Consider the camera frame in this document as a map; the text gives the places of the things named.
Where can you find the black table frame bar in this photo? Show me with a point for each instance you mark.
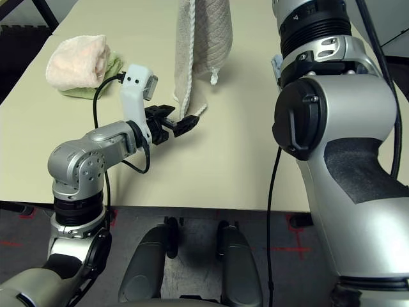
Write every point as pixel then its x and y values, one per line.
pixel 302 220

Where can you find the green fluffy towel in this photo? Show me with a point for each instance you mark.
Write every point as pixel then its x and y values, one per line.
pixel 113 64

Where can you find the black foam floor mat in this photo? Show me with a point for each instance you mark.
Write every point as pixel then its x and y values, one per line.
pixel 16 48

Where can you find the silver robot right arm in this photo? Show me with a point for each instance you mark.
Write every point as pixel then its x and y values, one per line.
pixel 351 128

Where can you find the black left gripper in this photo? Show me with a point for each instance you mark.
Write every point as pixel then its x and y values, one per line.
pixel 156 131

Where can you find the beige towel with white trim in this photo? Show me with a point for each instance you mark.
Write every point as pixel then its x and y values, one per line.
pixel 207 38

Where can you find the black slanted stand leg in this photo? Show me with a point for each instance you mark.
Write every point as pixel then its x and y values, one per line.
pixel 48 14

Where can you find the blue towel with white trim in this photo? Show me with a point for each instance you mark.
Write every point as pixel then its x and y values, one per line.
pixel 276 65

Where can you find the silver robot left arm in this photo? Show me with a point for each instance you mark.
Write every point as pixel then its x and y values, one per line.
pixel 80 160

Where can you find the pink fluffy towel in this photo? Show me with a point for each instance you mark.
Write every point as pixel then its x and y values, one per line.
pixel 76 60

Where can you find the grey metal cabinet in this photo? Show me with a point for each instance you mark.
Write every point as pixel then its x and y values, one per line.
pixel 397 44

